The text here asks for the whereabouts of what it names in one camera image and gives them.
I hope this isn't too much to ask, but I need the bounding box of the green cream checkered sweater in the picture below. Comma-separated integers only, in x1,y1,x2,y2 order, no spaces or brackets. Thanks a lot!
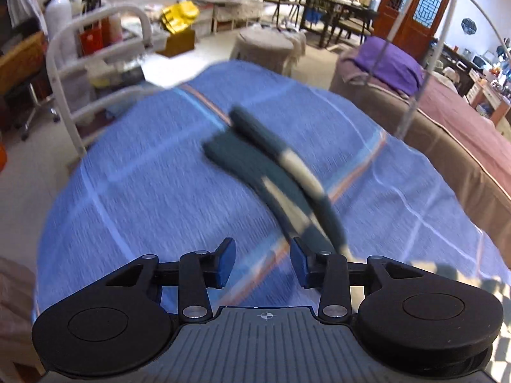
203,106,349,256

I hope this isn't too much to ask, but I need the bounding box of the blue plaid bed sheet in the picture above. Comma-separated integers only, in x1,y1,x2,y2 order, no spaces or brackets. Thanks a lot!
33,59,508,383

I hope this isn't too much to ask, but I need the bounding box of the brown pink neighbouring bed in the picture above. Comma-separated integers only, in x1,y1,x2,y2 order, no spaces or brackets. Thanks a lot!
330,49,510,262

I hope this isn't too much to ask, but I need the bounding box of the purple pillow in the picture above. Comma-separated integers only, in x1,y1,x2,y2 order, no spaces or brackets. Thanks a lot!
354,36,424,96

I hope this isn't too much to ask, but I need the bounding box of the round beige stool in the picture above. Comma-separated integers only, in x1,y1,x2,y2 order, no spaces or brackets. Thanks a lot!
230,27,307,77

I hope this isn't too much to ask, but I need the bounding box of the white metal trolley rack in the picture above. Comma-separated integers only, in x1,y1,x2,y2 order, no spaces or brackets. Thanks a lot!
46,4,170,157

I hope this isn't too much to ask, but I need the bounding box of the yellow bag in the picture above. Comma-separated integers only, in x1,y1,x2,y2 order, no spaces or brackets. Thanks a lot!
159,0,200,34

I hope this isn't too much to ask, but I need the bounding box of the red wooden door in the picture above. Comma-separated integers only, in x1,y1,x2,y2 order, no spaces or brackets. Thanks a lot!
372,0,449,61

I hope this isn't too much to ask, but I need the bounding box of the dark wooden table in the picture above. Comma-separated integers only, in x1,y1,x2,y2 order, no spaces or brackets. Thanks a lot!
263,0,378,49

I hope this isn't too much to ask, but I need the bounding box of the white curved bed rail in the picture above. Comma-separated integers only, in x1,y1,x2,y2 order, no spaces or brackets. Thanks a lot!
366,0,511,140

